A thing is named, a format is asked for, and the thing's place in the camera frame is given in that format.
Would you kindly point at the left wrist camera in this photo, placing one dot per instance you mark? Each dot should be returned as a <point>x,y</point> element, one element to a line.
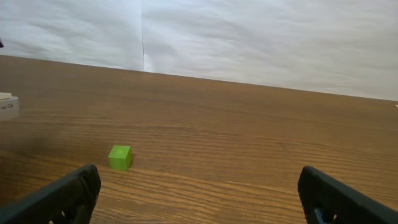
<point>7,107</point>

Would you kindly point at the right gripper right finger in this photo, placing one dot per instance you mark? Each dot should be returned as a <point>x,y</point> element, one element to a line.
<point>348,202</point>

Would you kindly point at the green cube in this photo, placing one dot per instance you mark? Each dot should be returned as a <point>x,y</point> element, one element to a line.
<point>119,158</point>

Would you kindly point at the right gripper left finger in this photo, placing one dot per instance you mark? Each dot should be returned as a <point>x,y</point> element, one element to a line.
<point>62,199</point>

